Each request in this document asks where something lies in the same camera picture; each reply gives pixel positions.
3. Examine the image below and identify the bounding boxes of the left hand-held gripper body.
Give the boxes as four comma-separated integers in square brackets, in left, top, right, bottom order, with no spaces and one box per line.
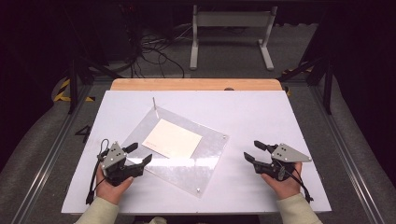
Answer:
[98,141,146,188]

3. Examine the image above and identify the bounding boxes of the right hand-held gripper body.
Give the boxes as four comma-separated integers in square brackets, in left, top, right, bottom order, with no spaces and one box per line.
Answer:
[254,143,312,182]

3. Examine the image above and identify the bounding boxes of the painting print card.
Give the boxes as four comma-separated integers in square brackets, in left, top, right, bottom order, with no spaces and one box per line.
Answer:
[142,119,204,160]

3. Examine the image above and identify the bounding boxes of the clear acrylic photo frame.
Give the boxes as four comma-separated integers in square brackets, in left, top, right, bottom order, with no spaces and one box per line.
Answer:
[120,96,231,199]

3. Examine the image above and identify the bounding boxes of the person's right hand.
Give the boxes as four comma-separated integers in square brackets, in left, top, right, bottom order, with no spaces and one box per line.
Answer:
[261,161,304,201]

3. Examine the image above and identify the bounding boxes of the person's left hand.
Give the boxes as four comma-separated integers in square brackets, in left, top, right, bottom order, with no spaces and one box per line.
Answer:
[95,166,134,205]

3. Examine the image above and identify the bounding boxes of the white board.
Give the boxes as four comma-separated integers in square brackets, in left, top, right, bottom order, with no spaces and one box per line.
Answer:
[61,90,332,216]

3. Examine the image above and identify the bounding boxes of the yellow black floor tape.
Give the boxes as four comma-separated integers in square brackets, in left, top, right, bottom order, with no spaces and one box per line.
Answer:
[281,65,313,97]
[53,77,96,103]

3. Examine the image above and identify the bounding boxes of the wooden table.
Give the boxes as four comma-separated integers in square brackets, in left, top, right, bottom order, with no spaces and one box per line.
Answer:
[110,77,283,91]

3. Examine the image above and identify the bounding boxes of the white metal stand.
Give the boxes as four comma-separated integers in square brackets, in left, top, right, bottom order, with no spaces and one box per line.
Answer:
[189,4,278,72]

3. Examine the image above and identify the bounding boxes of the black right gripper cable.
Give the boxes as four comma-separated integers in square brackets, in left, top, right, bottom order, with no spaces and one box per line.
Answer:
[275,160,315,203]

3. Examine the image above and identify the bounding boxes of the aluminium rail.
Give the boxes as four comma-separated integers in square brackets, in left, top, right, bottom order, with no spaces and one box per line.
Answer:
[10,81,94,224]
[306,81,388,224]

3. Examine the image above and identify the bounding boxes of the black metal frame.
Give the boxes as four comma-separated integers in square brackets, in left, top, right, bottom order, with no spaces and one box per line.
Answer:
[64,8,123,115]
[276,46,335,116]

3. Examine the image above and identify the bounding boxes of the black floor cables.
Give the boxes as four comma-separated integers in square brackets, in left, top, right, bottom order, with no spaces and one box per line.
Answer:
[130,24,186,78]

